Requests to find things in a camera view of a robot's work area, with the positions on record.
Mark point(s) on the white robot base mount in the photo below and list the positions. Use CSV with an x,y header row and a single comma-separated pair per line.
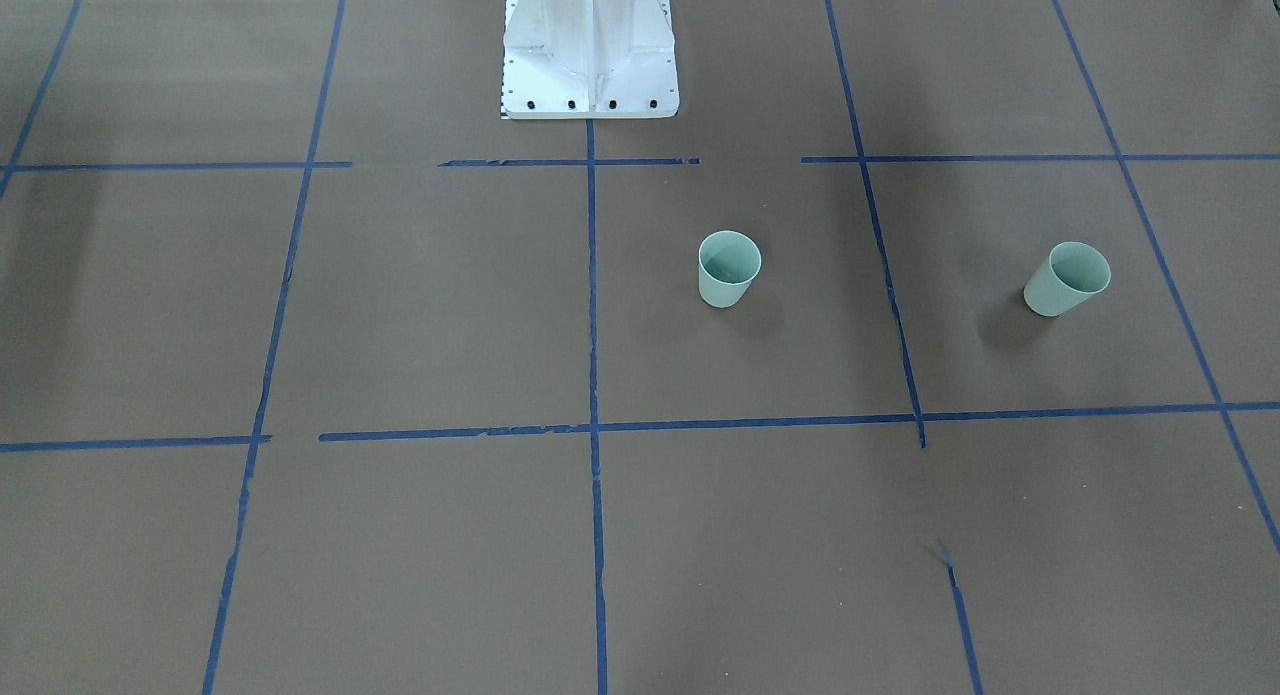
x,y
589,59

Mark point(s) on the pale green cup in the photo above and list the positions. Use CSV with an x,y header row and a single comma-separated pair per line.
x,y
728,263
1072,273

